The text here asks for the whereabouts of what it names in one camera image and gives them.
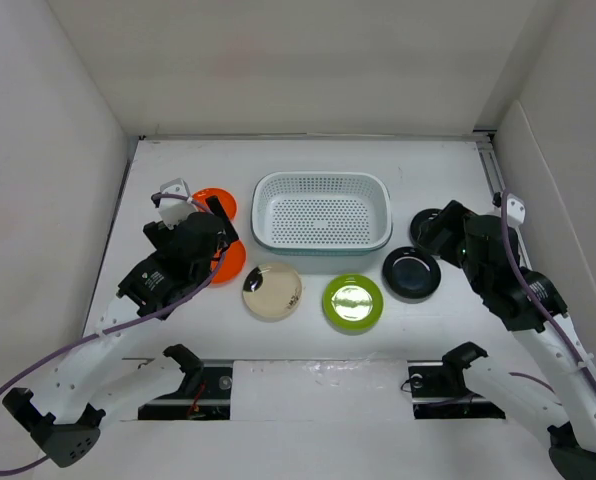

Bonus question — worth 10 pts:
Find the orange plate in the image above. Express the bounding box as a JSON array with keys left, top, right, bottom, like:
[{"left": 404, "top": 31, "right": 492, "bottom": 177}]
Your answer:
[
  {"left": 211, "top": 241, "right": 247, "bottom": 285},
  {"left": 192, "top": 187, "right": 238, "bottom": 220}
]

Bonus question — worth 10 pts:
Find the beige plate with black mark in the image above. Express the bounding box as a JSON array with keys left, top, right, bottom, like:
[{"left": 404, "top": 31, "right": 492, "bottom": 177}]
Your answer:
[{"left": 242, "top": 262, "right": 303, "bottom": 321}]

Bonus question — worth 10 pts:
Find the green plate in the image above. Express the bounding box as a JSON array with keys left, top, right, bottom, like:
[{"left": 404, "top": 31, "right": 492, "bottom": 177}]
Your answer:
[{"left": 322, "top": 274, "right": 384, "bottom": 334}]

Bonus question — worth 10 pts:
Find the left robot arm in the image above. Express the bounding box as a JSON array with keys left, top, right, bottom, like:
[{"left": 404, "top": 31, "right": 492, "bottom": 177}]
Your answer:
[{"left": 2, "top": 196, "right": 238, "bottom": 468}]

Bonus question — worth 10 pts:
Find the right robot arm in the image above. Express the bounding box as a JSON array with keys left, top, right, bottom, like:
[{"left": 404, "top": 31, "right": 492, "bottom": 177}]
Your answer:
[{"left": 409, "top": 193, "right": 596, "bottom": 479}]

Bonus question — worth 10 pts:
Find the white perforated plastic bin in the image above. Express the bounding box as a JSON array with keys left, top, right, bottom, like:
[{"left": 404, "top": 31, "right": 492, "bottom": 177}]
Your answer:
[{"left": 251, "top": 171, "right": 393, "bottom": 255}]

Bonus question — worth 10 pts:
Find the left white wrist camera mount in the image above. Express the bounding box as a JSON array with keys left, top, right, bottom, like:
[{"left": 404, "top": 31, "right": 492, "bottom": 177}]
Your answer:
[{"left": 157, "top": 178, "right": 196, "bottom": 230}]

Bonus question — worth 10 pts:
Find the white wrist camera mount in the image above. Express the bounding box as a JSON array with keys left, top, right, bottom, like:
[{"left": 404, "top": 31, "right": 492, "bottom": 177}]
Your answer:
[
  {"left": 157, "top": 178, "right": 196, "bottom": 230},
  {"left": 492, "top": 191, "right": 526, "bottom": 228}
]

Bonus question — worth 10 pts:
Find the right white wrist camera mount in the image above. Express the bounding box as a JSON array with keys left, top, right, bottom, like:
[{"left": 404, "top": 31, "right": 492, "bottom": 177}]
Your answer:
[{"left": 492, "top": 191, "right": 526, "bottom": 228}]

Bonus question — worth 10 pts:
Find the right aluminium rail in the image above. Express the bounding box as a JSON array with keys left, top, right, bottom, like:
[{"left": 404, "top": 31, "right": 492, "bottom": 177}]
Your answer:
[{"left": 473, "top": 130, "right": 533, "bottom": 271}]

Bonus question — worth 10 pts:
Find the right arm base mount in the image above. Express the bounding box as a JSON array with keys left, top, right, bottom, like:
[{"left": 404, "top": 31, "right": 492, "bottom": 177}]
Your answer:
[{"left": 401, "top": 362, "right": 506, "bottom": 420}]

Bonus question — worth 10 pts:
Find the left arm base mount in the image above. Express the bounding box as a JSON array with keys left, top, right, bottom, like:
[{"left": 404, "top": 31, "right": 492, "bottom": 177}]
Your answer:
[{"left": 137, "top": 363, "right": 233, "bottom": 421}]

